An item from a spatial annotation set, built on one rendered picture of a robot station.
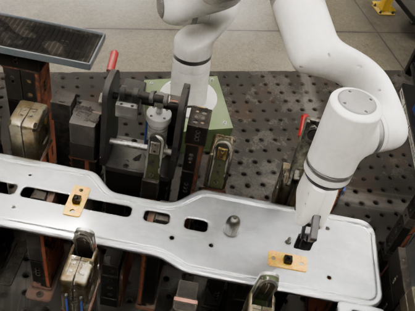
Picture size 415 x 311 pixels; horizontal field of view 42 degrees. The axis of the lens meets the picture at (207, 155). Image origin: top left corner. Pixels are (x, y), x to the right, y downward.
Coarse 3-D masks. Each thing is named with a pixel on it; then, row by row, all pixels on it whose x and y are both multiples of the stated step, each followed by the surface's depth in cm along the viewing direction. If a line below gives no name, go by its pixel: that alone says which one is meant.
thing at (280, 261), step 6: (270, 252) 114; (276, 252) 114; (282, 252) 114; (270, 258) 113; (276, 258) 113; (282, 258) 113; (288, 258) 113; (294, 258) 114; (300, 258) 114; (306, 258) 114; (270, 264) 112; (276, 264) 112; (282, 264) 112; (288, 264) 113; (294, 264) 113; (306, 264) 113; (300, 270) 112; (306, 270) 112
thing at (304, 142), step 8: (312, 120) 113; (320, 120) 114; (304, 128) 114; (312, 128) 111; (304, 136) 115; (312, 136) 111; (304, 144) 117; (296, 152) 117; (304, 152) 118; (296, 160) 119; (304, 160) 120; (288, 184) 123
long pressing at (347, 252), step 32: (0, 160) 122; (32, 160) 122; (64, 192) 118; (96, 192) 119; (0, 224) 110; (32, 224) 111; (64, 224) 112; (96, 224) 113; (128, 224) 114; (160, 224) 115; (224, 224) 118; (256, 224) 119; (288, 224) 120; (352, 224) 123; (160, 256) 110; (192, 256) 111; (224, 256) 112; (256, 256) 113; (320, 256) 116; (352, 256) 117; (288, 288) 109; (320, 288) 110; (352, 288) 111
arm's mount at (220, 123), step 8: (144, 80) 181; (152, 80) 181; (160, 80) 182; (168, 80) 182; (216, 80) 184; (152, 88) 179; (160, 88) 179; (216, 88) 182; (216, 104) 176; (224, 104) 177; (144, 112) 184; (216, 112) 174; (224, 112) 174; (216, 120) 171; (224, 120) 172; (184, 128) 168; (216, 128) 169; (224, 128) 169; (232, 128) 170; (184, 136) 169; (208, 136) 171; (224, 136) 172; (184, 144) 171; (208, 144) 174; (184, 152) 174
